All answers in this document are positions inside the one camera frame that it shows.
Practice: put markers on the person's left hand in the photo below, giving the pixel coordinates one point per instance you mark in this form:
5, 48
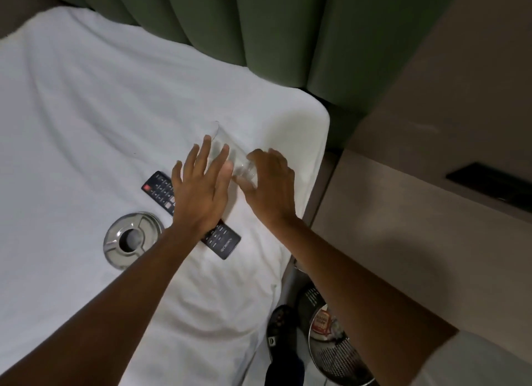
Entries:
199, 194

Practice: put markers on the person's right hand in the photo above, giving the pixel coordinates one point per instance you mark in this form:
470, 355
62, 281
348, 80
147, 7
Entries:
272, 190

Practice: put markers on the clear drinking glass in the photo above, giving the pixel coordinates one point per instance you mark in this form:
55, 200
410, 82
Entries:
239, 163

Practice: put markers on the black remote control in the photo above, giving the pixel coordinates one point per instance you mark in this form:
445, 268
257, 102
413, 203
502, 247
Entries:
156, 188

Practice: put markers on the round metal ashtray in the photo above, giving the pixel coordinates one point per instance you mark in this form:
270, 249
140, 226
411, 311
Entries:
133, 240

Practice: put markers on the person's right forearm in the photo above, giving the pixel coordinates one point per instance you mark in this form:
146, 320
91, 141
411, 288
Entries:
365, 311

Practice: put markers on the person's left forearm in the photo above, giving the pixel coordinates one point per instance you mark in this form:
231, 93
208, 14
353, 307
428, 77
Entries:
104, 315

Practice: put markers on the person's left black sandal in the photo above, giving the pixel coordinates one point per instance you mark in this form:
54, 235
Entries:
282, 331

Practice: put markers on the person's left trouser leg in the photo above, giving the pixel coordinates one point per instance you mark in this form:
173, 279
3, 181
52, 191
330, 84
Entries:
287, 373

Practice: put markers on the person's white right sleeve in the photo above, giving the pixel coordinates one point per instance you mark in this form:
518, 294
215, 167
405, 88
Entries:
478, 361

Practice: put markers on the white bed with wrinkled sheet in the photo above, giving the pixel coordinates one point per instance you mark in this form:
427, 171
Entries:
83, 128

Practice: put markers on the red paper packet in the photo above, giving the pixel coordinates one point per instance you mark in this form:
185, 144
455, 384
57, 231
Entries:
322, 323

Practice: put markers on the brown wooden table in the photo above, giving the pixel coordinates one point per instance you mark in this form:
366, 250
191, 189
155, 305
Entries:
415, 252

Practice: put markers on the green padded headboard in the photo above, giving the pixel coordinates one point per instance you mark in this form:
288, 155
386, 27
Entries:
291, 32

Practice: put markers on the perforated metal waste bin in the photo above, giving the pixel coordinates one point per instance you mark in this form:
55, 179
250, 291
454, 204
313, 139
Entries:
345, 361

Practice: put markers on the black wall panel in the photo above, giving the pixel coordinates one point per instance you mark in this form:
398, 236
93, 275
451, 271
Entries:
494, 188

